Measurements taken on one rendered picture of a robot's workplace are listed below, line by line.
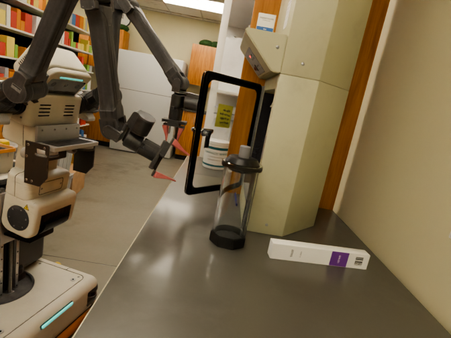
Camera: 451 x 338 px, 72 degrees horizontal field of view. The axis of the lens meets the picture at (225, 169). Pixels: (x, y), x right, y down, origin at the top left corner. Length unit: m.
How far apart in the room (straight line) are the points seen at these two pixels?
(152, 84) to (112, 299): 5.42
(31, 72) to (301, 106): 0.80
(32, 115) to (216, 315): 0.98
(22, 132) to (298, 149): 1.02
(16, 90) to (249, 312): 0.91
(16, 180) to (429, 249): 1.37
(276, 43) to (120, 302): 0.71
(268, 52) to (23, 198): 1.04
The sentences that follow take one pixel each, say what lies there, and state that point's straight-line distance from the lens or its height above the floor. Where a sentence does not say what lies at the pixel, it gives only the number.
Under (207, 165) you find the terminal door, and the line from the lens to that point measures 1.05.
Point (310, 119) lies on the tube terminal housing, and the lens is 0.92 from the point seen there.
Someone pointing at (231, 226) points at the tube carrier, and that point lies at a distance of 0.82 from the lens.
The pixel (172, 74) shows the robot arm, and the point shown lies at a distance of 1.34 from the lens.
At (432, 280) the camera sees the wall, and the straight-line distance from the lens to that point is 0.94.
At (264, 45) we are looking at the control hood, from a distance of 0.91.
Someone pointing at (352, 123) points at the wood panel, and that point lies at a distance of 1.36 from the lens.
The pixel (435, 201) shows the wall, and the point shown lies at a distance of 0.95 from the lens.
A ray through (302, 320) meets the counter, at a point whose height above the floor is 0.94.
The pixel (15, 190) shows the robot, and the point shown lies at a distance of 1.44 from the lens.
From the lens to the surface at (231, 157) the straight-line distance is 0.79.
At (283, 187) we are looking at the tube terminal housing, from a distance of 0.94.
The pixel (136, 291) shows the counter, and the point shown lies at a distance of 0.66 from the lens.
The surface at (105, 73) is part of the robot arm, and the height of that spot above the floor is 1.32.
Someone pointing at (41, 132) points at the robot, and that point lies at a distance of 1.33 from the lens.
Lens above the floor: 1.32
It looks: 13 degrees down
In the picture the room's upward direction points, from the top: 11 degrees clockwise
